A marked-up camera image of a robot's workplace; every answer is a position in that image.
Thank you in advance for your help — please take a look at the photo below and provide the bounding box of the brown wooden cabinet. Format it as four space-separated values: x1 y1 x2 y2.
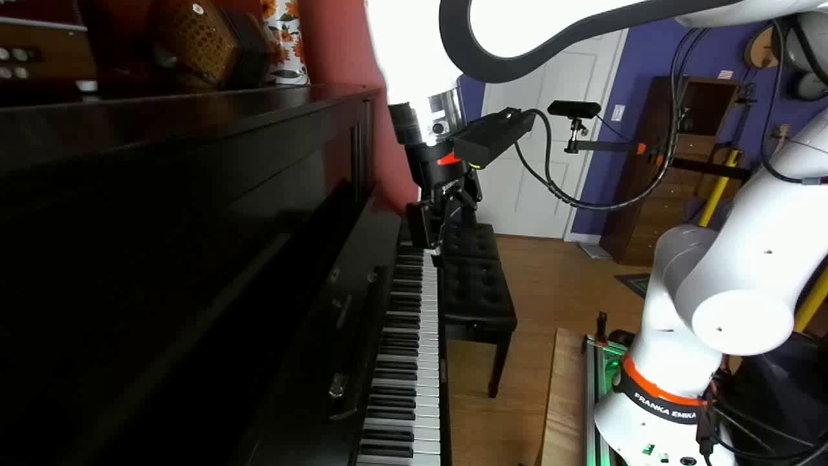
599 76 745 270

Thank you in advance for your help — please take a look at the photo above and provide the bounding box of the light wooden board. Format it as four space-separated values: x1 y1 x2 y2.
537 327 590 466

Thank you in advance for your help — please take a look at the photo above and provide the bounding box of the green lit device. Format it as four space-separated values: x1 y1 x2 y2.
582 308 637 466

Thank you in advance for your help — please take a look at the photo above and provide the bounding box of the yellow pole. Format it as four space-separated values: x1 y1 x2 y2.
696 148 745 231
791 265 828 336

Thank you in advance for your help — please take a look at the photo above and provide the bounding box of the black stereo camera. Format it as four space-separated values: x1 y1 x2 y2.
545 99 602 121

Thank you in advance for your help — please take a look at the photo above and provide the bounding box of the black piano bench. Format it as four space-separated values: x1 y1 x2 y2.
436 220 519 401

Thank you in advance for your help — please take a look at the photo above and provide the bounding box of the round wooden wall ornament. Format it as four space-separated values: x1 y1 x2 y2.
745 23 783 73

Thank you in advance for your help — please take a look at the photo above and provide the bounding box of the black piano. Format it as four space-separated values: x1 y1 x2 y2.
0 81 455 466

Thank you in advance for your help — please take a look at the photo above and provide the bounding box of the red curtain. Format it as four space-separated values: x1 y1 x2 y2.
295 0 422 216

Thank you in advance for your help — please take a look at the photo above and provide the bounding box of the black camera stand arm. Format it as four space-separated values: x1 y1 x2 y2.
563 117 752 185

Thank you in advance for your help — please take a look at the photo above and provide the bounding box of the dark floor mat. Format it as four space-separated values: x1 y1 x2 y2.
612 271 653 301

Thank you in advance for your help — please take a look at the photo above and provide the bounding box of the wooden box with knobs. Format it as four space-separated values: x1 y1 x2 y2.
0 12 98 87

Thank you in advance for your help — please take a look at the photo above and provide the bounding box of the white panel door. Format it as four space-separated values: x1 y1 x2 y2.
476 32 631 243

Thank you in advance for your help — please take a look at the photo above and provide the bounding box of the floral patterned cloth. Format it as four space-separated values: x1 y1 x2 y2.
258 0 309 87

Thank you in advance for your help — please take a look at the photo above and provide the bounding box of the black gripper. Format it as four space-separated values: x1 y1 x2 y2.
402 139 484 254

